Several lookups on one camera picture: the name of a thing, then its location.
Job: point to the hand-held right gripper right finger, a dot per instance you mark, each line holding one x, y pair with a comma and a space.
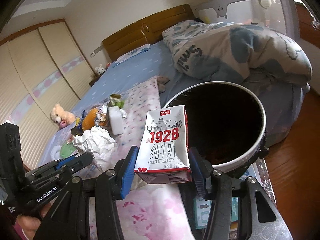
197, 172

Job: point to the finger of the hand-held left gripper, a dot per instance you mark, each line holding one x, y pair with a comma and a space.
82, 161
42, 170

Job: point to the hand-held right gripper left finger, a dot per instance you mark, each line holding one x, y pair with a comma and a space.
128, 172

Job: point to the white paper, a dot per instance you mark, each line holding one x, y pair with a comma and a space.
95, 142

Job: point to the orange snack packet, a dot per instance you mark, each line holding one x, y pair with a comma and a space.
90, 118

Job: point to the white red milk carton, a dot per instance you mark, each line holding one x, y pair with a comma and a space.
162, 142

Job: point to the black bin with white rim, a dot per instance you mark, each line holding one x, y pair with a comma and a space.
225, 120

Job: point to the person's left hand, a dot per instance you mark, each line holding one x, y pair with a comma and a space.
27, 223

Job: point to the green packet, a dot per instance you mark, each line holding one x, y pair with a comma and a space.
67, 150

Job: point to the black wrapper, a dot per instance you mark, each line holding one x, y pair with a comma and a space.
76, 131

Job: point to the blue crumpled wrapper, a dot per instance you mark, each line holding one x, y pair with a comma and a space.
80, 123

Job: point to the blue white box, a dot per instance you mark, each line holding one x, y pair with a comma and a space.
202, 212

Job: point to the beige teddy bear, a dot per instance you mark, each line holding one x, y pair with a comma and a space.
58, 115

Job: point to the small white box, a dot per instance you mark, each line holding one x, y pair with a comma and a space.
116, 121

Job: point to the pink floral blanket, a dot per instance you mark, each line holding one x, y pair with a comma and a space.
140, 120

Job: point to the green crumpled wrapper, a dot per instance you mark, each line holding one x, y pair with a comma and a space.
116, 101

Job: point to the cream sliding wardrobe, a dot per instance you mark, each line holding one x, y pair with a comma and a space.
37, 67

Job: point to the white rabbit plush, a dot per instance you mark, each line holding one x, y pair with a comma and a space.
100, 69

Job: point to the small brown cloth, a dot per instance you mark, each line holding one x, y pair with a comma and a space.
162, 80

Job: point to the small red toy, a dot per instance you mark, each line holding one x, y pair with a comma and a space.
108, 65

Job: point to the blue bed sheet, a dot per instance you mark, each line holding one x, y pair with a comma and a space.
140, 70

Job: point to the blue white pillow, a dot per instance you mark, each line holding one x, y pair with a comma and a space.
132, 53

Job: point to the blue white printed quilt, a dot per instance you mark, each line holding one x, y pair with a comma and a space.
225, 45

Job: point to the wooden headboard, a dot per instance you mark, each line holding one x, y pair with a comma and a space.
135, 35

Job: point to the grey bed rail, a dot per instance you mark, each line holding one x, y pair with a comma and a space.
287, 10

